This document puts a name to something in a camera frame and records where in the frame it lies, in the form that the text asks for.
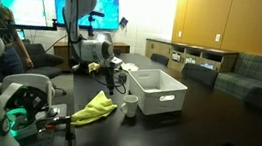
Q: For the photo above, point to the tan wrist mount block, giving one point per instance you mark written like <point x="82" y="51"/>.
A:
<point x="94" y="67"/>

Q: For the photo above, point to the white papers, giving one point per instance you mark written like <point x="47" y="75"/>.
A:
<point x="131" y="67"/>

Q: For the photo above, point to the wooden sideboard cabinet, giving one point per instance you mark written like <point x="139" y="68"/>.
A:
<point x="160" y="49"/>

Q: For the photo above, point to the black rolling office chair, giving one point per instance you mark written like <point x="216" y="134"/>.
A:
<point x="45" y="60"/>

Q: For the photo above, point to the black camera on stand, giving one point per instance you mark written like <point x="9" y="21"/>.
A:
<point x="96" y="13"/>

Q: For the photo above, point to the white wall plate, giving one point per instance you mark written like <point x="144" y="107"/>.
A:
<point x="217" y="37"/>
<point x="179" y="34"/>

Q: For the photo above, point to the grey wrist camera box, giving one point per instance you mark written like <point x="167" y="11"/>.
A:
<point x="115" y="62"/>

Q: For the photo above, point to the low wooden bench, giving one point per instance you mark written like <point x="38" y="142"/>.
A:
<point x="122" y="46"/>

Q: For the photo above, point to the yellow-green microfibre cloth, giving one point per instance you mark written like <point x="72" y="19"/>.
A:
<point x="94" y="110"/>

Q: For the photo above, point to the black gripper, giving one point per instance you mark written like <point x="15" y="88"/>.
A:
<point x="109" y="72"/>

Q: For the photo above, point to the white plastic storage box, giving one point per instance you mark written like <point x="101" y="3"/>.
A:
<point x="154" y="99"/>

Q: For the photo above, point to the box in cabinet shelf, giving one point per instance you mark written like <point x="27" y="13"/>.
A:
<point x="190" y="60"/>
<point x="176" y="57"/>
<point x="207" y="66"/>

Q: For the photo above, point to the person with long hair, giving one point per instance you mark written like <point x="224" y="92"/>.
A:
<point x="7" y="64"/>

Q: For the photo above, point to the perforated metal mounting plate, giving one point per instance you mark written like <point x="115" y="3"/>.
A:
<point x="45" y="143"/>

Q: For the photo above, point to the black clamp stand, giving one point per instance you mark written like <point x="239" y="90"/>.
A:
<point x="69" y="139"/>

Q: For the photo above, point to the dark wall control panel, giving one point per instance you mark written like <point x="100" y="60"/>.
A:
<point x="123" y="22"/>

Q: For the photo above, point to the small blue-lit monitor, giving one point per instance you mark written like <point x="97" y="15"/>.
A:
<point x="21" y="34"/>

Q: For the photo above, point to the white VR headset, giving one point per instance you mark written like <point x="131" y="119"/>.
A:
<point x="36" y="81"/>

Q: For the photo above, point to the small dark cylinder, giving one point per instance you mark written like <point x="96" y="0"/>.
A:
<point x="122" y="77"/>

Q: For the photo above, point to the wall display screen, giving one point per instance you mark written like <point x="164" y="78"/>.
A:
<point x="24" y="8"/>
<point x="108" y="10"/>

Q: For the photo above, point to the white ceramic mug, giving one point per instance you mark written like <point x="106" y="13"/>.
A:
<point x="131" y="107"/>

